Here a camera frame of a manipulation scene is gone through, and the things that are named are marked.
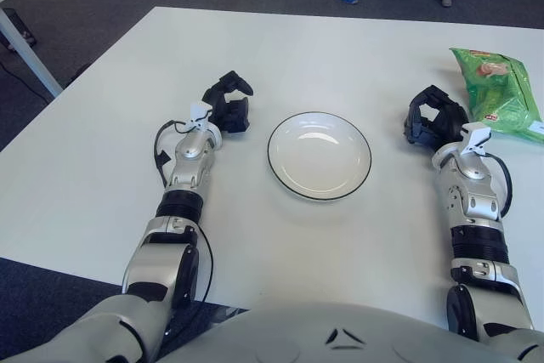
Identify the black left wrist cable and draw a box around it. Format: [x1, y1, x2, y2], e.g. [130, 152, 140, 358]
[153, 114, 213, 188]

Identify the grey robot torso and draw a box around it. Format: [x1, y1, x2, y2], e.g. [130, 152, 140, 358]
[161, 301, 524, 363]

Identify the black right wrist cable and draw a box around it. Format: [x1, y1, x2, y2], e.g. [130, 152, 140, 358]
[484, 152, 513, 219]

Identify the white plate with black rim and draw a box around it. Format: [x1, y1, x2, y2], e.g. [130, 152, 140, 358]
[267, 111, 373, 202]

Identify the black wheeled base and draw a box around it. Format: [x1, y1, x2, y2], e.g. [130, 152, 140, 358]
[0, 9, 37, 50]

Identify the white desk leg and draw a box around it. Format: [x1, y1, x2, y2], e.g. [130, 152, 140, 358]
[0, 0, 64, 99]

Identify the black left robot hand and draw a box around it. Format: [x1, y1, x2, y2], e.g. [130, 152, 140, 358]
[201, 70, 255, 134]

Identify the black floor cable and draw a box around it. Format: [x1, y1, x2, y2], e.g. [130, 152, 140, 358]
[0, 60, 54, 103]

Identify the green potato chips bag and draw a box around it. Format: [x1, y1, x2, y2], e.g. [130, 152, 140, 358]
[450, 46, 544, 144]

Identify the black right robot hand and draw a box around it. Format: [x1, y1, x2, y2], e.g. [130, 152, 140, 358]
[401, 84, 469, 147]

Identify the black left elbow cable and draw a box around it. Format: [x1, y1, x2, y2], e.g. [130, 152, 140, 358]
[186, 226, 216, 326]

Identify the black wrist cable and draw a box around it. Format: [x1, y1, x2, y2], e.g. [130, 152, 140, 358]
[153, 114, 213, 188]
[484, 152, 513, 219]

